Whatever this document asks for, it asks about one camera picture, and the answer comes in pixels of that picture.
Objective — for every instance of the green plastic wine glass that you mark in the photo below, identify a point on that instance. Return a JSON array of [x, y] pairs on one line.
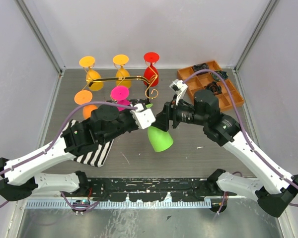
[[159, 140]]

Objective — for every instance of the yellow plastic wine glass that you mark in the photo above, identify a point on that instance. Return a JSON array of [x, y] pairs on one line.
[[88, 63]]

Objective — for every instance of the dark rose top left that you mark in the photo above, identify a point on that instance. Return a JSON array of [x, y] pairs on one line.
[[199, 67]]

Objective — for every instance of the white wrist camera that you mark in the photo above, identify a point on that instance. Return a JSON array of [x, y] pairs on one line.
[[143, 116], [180, 88]]

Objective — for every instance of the pink plastic wine glass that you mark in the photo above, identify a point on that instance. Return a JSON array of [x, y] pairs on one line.
[[120, 95]]

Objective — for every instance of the black white striped cloth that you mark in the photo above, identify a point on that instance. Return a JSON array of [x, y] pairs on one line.
[[82, 143]]

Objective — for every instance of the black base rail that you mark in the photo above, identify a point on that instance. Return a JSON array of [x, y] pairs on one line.
[[147, 189]]

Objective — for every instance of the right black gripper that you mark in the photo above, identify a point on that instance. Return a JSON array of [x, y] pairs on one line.
[[170, 112]]

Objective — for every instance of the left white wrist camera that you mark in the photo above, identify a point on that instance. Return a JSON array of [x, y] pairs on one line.
[[143, 116]]

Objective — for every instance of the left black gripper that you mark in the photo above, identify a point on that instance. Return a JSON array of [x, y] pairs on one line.
[[129, 112]]

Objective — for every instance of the red plastic wine glass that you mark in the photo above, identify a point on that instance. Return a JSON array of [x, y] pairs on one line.
[[151, 73]]

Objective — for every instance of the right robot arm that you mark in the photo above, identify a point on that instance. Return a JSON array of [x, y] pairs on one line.
[[273, 188]]

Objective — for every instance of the dark red rose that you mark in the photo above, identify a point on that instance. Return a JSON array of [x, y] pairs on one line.
[[214, 88]]

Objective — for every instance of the orange plastic wine glass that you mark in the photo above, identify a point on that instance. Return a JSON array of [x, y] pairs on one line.
[[82, 97]]

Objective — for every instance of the orange compartment tray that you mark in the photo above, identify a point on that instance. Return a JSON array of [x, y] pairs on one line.
[[201, 80]]

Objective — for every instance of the white slotted cable duct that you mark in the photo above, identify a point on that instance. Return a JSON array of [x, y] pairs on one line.
[[167, 204]]

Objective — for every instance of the gold wine glass rack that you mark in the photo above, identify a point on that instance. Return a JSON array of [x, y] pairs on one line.
[[139, 83]]

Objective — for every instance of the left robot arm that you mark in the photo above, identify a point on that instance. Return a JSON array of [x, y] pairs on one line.
[[25, 176]]

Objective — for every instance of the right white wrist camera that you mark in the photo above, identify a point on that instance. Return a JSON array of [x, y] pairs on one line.
[[180, 88]]

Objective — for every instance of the dark green rose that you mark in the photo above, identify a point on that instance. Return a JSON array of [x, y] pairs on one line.
[[223, 75]]

